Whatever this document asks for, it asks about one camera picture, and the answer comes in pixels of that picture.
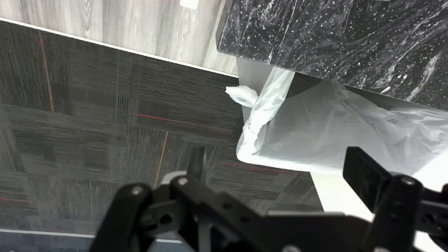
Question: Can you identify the clear plastic bin bag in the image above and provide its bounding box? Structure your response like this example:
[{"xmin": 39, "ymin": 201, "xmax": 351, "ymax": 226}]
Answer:
[{"xmin": 224, "ymin": 65, "xmax": 448, "ymax": 177}]

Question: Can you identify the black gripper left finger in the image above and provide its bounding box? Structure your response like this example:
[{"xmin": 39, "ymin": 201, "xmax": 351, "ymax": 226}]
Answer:
[{"xmin": 89, "ymin": 147, "xmax": 264, "ymax": 252}]

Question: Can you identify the grey trash bin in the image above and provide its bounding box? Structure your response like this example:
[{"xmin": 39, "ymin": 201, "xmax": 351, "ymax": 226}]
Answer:
[{"xmin": 235, "ymin": 57, "xmax": 448, "ymax": 252}]

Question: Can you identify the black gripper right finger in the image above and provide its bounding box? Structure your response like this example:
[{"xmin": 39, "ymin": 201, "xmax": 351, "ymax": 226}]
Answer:
[{"xmin": 343, "ymin": 145, "xmax": 448, "ymax": 252}]

